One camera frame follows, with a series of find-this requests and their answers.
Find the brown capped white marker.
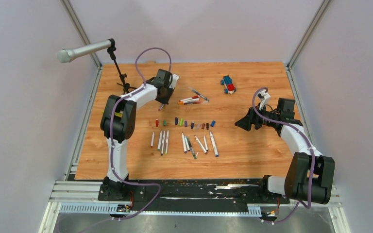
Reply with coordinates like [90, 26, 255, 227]
[194, 135, 208, 154]

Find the blue red toy brick car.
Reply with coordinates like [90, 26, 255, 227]
[220, 75, 237, 95]

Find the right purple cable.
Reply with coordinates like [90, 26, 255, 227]
[252, 86, 317, 224]

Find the silver grey pen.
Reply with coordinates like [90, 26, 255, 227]
[186, 137, 197, 159]

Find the silver microphone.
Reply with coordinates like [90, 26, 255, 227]
[56, 38, 115, 63]

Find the black capped white marker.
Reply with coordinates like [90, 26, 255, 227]
[203, 135, 209, 153]

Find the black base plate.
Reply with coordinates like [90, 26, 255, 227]
[98, 178, 289, 212]

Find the orange capped white marker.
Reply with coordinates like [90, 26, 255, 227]
[178, 98, 200, 105]

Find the blue capped white marker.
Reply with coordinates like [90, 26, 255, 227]
[209, 131, 219, 157]

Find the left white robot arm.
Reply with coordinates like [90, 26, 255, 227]
[100, 69, 179, 200]

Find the light green white marker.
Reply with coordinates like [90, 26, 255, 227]
[165, 130, 170, 155]

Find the grey slotted cable duct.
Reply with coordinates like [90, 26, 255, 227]
[59, 202, 262, 217]

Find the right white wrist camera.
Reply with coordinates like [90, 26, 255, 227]
[257, 89, 271, 111]

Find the dark blue capped marker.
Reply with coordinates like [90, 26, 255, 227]
[184, 135, 190, 151]

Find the red capped white marker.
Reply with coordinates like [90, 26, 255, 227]
[181, 101, 208, 105]

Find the grey capped marker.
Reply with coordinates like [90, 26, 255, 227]
[189, 87, 209, 102]

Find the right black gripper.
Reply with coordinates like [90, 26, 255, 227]
[235, 102, 279, 131]

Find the black microphone tripod stand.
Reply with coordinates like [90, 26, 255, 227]
[107, 46, 136, 94]

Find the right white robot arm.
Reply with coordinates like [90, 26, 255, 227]
[235, 98, 335, 204]

